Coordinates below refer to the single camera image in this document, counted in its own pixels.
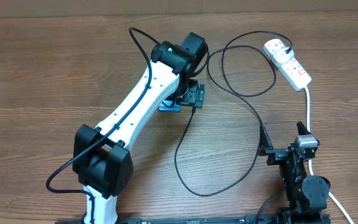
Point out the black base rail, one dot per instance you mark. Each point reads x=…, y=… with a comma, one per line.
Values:
x=248, y=219

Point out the white power strip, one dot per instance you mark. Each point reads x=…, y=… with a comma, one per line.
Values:
x=295, y=74

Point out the white charger plug adapter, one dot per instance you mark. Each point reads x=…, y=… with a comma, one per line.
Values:
x=283, y=55

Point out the blue Samsung smartphone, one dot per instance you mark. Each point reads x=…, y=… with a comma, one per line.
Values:
x=173, y=109

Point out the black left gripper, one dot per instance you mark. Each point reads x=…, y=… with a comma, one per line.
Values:
x=195, y=95

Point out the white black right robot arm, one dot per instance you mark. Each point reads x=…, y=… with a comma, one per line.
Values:
x=306, y=194

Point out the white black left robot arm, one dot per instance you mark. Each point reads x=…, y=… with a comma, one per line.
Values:
x=103, y=154

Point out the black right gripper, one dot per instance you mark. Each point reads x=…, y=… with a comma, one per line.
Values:
x=276, y=154

